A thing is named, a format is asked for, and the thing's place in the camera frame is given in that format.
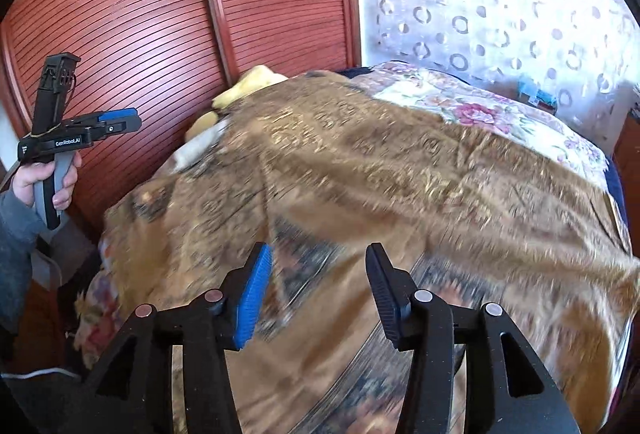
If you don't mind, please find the yellow pillow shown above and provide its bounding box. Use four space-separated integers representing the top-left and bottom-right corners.
187 65 290 139

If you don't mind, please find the person's left hand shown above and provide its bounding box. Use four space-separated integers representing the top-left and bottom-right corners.
11 153 82 211

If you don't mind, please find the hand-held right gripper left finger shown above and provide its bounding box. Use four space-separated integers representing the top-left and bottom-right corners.
60 241 275 434

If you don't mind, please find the white cable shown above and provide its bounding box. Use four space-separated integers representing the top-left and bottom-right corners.
0 365 82 383

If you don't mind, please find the golden brown patterned cloth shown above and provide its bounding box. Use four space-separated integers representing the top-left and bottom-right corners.
102 71 640 434

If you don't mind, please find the navy blue sheet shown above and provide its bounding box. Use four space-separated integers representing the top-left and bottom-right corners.
602 154 632 255

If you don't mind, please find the red wooden slatted wardrobe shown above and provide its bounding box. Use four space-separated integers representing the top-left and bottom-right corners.
0 0 362 245

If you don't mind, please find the blue box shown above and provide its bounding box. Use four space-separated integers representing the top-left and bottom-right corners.
517 76 559 113

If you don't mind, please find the person's left forearm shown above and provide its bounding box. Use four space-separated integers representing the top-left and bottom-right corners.
0 188 48 335

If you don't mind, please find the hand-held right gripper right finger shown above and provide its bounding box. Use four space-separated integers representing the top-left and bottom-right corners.
365 243 583 434

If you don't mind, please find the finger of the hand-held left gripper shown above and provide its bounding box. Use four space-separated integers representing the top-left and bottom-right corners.
75 108 139 127
89 116 142 141

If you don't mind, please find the floral bedspread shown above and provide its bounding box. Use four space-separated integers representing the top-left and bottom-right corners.
72 61 631 370

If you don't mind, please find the white curtain with circles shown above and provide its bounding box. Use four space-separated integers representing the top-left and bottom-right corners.
350 0 640 155

